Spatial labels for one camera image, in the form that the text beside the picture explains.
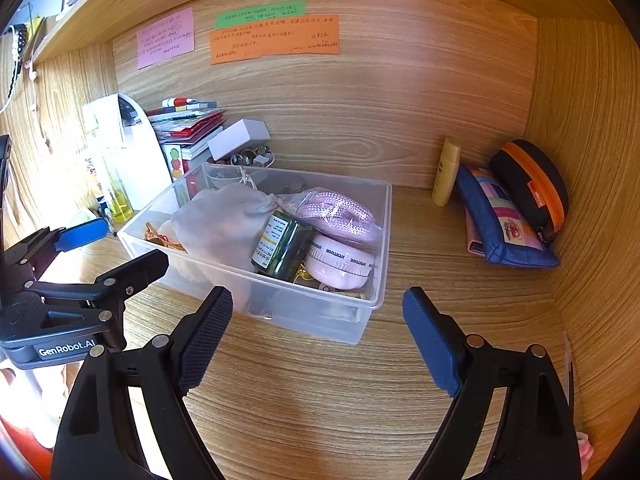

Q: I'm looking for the white cloth pouch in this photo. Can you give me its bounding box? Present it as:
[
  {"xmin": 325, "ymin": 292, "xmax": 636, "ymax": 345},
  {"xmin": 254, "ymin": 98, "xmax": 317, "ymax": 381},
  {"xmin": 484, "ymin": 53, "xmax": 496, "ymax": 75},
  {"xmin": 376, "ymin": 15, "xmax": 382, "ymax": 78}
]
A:
[{"xmin": 170, "ymin": 182, "xmax": 277, "ymax": 311}]

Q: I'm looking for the yellow liquid bottle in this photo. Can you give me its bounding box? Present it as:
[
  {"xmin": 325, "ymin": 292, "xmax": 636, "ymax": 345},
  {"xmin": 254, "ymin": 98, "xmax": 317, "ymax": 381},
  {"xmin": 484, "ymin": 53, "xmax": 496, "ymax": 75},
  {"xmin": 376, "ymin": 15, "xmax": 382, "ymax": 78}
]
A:
[{"xmin": 102, "ymin": 147, "xmax": 135, "ymax": 226}]

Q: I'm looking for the green paper note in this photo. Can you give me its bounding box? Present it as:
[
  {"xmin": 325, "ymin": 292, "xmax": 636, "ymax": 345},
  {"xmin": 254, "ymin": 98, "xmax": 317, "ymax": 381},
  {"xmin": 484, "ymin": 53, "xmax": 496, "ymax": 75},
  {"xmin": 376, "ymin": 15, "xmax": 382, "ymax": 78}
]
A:
[{"xmin": 215, "ymin": 0, "xmax": 306, "ymax": 30}]

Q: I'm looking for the orange paper note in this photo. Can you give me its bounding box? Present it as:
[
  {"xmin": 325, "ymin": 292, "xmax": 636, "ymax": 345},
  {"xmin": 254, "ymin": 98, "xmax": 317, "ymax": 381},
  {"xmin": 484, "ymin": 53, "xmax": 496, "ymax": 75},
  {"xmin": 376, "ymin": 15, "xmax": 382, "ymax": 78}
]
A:
[{"xmin": 209, "ymin": 14, "xmax": 342, "ymax": 66}]

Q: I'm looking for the black dotted strap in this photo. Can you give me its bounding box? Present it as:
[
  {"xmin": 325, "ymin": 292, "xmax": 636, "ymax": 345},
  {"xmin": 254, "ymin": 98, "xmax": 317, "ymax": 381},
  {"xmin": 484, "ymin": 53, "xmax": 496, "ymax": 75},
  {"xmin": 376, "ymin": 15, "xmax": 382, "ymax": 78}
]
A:
[{"xmin": 9, "ymin": 24, "xmax": 29, "ymax": 102}]

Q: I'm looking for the dark green glass jar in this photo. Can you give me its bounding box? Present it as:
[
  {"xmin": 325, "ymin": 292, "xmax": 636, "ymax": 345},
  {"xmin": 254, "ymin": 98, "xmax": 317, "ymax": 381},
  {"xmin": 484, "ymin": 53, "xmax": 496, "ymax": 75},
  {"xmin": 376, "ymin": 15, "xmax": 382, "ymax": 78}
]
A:
[{"xmin": 251, "ymin": 211, "xmax": 315, "ymax": 281}]

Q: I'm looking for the pink rope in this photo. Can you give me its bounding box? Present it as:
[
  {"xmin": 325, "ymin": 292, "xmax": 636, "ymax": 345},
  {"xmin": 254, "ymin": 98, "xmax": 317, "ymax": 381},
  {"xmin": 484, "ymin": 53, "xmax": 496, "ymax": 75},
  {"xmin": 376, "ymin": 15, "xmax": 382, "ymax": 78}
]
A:
[{"xmin": 275, "ymin": 187, "xmax": 384, "ymax": 244}]

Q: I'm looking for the black pen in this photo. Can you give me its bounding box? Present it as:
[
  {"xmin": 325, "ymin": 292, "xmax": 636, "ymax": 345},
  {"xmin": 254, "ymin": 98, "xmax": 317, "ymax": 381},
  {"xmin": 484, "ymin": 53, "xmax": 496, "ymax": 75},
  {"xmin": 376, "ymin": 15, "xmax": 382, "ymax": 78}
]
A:
[{"xmin": 565, "ymin": 335, "xmax": 582, "ymax": 411}]

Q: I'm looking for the clear plastic storage box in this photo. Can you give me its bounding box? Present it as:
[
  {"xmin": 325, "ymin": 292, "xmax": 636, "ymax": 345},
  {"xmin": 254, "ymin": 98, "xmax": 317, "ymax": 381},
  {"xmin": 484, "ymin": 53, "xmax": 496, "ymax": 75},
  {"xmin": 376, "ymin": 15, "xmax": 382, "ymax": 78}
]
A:
[{"xmin": 117, "ymin": 162, "xmax": 393, "ymax": 346}]

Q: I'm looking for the white printed tube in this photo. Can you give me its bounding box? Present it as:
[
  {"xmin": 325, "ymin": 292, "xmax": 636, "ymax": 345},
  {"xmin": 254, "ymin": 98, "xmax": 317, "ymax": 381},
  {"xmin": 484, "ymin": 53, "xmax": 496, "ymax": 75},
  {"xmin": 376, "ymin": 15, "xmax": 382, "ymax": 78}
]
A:
[{"xmin": 83, "ymin": 154, "xmax": 109, "ymax": 212}]

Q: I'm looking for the orange clothing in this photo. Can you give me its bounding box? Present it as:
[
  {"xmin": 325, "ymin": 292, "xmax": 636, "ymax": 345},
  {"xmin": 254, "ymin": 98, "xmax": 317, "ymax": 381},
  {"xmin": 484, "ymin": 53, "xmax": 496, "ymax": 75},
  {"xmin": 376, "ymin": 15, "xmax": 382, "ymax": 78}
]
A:
[{"xmin": 0, "ymin": 417, "xmax": 53, "ymax": 468}]

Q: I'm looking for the golden brown trinket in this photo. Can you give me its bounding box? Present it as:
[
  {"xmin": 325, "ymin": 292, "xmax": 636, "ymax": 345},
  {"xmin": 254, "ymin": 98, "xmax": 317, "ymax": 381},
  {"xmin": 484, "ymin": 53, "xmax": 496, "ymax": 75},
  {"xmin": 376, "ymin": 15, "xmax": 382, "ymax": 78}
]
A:
[{"xmin": 144, "ymin": 221, "xmax": 187, "ymax": 252}]

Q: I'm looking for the pink round case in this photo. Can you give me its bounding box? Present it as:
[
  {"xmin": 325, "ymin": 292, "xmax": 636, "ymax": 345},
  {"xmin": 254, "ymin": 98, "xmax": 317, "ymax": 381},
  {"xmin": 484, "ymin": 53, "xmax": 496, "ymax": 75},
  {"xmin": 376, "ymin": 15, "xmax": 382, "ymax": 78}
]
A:
[{"xmin": 303, "ymin": 232, "xmax": 377, "ymax": 291}]

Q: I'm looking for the black orange zip case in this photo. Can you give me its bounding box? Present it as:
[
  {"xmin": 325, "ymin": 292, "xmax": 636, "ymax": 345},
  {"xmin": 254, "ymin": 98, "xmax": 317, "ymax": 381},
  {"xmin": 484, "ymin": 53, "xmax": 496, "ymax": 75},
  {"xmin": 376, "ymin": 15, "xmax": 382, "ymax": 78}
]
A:
[{"xmin": 488, "ymin": 139, "xmax": 570, "ymax": 247}]

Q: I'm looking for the yellow lotion tube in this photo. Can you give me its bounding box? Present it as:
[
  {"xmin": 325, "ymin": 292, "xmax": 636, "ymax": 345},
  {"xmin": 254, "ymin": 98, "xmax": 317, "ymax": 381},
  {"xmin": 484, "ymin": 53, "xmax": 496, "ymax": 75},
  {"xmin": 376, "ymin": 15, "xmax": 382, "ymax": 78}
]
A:
[{"xmin": 431, "ymin": 138, "xmax": 464, "ymax": 208}]

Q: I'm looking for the blue patchwork pouch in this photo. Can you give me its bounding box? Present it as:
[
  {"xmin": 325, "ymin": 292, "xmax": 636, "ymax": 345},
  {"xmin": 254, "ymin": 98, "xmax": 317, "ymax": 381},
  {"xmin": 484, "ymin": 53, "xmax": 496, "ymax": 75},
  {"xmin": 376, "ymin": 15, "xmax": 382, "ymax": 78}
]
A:
[{"xmin": 454, "ymin": 162, "xmax": 561, "ymax": 270}]

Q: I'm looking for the wooden desktop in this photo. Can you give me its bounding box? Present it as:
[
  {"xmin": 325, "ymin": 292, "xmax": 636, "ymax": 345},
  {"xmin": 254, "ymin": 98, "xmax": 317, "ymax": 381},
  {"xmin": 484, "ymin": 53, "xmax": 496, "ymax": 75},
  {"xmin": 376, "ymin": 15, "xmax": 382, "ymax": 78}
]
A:
[{"xmin": 60, "ymin": 184, "xmax": 578, "ymax": 480}]

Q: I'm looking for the white earphone cable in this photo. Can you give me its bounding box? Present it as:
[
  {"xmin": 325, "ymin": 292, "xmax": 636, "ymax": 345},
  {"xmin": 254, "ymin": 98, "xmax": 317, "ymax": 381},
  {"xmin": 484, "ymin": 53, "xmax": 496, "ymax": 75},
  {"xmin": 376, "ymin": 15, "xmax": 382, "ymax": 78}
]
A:
[{"xmin": 0, "ymin": 55, "xmax": 52, "ymax": 157}]

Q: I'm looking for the pink soft object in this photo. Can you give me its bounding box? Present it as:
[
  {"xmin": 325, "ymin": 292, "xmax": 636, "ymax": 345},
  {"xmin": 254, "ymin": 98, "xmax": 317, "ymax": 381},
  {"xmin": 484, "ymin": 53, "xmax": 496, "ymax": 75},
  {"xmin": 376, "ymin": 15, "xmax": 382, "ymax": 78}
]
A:
[{"xmin": 575, "ymin": 430, "xmax": 597, "ymax": 477}]

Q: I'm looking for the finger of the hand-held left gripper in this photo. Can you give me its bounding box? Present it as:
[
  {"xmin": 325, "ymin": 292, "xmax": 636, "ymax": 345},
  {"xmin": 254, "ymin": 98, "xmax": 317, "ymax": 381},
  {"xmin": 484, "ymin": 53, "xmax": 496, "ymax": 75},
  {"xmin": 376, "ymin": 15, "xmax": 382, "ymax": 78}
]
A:
[
  {"xmin": 20, "ymin": 249, "xmax": 170, "ymax": 322},
  {"xmin": 6, "ymin": 217, "xmax": 110, "ymax": 282}
]

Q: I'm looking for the glass bead bracelet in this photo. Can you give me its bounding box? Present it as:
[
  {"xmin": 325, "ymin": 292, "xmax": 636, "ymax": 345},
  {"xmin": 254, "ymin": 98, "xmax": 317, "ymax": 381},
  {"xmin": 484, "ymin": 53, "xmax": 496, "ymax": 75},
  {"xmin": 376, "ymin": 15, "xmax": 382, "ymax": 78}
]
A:
[{"xmin": 219, "ymin": 144, "xmax": 277, "ymax": 169}]

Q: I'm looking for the stack of notebooks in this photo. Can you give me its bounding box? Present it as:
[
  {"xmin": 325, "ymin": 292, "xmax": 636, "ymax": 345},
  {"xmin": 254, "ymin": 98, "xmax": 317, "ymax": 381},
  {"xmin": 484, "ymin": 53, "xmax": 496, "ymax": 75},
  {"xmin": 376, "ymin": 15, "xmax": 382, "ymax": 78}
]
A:
[{"xmin": 146, "ymin": 95, "xmax": 227, "ymax": 162}]

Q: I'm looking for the white file stand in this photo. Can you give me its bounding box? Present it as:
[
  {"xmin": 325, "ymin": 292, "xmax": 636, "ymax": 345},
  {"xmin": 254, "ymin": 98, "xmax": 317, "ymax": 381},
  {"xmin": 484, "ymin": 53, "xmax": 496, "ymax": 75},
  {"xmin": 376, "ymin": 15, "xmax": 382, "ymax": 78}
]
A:
[{"xmin": 82, "ymin": 92, "xmax": 174, "ymax": 212}]

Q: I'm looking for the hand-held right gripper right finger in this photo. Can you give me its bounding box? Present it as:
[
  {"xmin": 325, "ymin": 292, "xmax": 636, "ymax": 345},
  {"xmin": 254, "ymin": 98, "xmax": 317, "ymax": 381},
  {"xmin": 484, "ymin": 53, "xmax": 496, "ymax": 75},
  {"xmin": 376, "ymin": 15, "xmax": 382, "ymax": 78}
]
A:
[{"xmin": 402, "ymin": 287, "xmax": 584, "ymax": 480}]

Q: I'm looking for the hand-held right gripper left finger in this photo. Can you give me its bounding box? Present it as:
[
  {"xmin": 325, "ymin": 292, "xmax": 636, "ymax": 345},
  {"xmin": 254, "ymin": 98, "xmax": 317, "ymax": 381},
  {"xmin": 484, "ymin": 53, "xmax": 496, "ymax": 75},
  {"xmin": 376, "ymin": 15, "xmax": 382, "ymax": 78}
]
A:
[{"xmin": 50, "ymin": 285, "xmax": 235, "ymax": 480}]

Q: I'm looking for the pink sticky note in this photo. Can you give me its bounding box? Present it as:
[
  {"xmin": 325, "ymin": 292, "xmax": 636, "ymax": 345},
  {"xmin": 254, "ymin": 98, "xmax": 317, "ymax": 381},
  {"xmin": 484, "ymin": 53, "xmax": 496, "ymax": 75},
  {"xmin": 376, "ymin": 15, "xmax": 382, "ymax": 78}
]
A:
[{"xmin": 136, "ymin": 7, "xmax": 196, "ymax": 70}]

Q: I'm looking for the small white box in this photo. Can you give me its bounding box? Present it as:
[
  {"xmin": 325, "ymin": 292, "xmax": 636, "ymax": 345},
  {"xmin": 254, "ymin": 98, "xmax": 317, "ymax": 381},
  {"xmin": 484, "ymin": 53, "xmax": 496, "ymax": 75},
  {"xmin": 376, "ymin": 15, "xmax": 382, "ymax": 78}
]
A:
[{"xmin": 207, "ymin": 118, "xmax": 272, "ymax": 161}]

